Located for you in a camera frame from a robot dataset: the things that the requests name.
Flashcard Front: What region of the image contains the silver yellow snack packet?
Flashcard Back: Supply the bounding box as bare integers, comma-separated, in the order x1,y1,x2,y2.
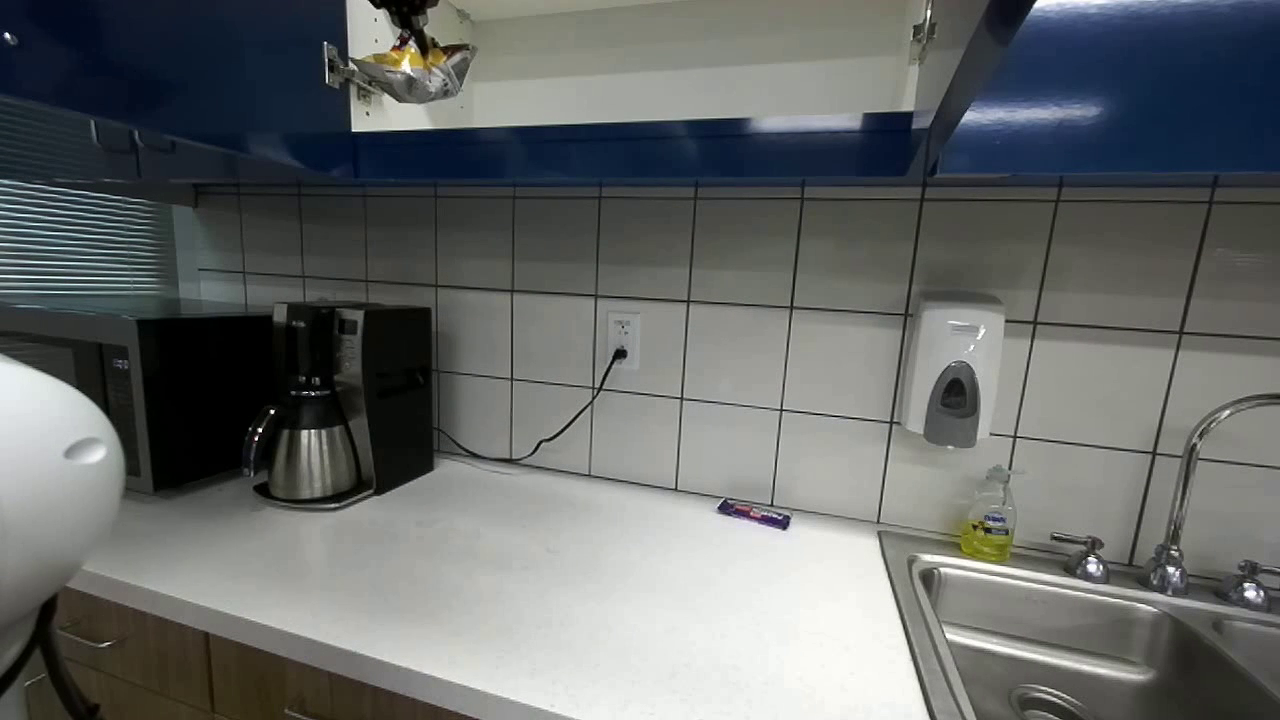
319,33,480,107

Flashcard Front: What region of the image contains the blue cupboard door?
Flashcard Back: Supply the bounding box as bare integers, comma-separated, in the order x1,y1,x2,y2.
914,0,1040,181
0,0,357,191

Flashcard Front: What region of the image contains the black steel coffee maker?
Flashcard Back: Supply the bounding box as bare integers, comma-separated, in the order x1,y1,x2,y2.
253,299,439,511

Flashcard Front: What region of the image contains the grey window blind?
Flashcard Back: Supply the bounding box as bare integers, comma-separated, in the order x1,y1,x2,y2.
0,175,182,320

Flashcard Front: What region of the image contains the black steel microwave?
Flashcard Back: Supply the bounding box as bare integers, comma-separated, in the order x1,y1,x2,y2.
0,299,278,494

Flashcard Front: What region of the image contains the steel coffee carafe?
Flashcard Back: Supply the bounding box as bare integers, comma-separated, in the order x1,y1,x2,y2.
238,389,369,507

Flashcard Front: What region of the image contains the purple candy bar wrapper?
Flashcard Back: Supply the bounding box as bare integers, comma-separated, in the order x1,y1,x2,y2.
713,491,796,537

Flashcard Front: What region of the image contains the wooden drawer front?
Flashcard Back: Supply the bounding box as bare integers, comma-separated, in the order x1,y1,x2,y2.
204,632,473,720
50,585,216,713

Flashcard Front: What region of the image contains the wooden base cabinet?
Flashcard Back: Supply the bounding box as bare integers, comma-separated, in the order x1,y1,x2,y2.
22,585,473,720

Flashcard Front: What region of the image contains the yellow dish soap bottle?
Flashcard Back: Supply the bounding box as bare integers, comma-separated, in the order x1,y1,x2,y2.
952,465,1021,563

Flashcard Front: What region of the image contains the stainless steel sink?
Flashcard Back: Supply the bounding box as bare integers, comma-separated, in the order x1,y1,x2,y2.
874,527,1280,720

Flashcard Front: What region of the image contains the chrome gooseneck faucet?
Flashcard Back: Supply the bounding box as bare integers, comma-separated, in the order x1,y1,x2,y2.
1147,389,1280,598

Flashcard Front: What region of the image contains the white wall outlet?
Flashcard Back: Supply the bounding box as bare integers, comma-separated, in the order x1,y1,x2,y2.
601,307,644,375

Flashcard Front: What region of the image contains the black power cord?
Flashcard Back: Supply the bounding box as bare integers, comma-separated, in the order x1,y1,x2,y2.
433,348,630,472

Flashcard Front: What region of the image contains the white wall soap dispenser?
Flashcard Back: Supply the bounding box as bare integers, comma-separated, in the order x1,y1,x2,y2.
895,294,1012,453

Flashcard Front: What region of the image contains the silver drawer handle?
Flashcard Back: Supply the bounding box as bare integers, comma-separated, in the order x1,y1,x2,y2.
50,629,120,659

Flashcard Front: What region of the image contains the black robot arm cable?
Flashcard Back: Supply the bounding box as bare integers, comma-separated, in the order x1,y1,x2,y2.
0,595,107,720

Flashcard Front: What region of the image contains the blue glossy wall cabinet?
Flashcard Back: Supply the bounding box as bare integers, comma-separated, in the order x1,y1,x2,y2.
935,0,1280,182

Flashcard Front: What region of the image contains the chrome faucet handle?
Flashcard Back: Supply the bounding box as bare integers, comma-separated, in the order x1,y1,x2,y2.
1046,530,1114,589
1219,557,1280,615

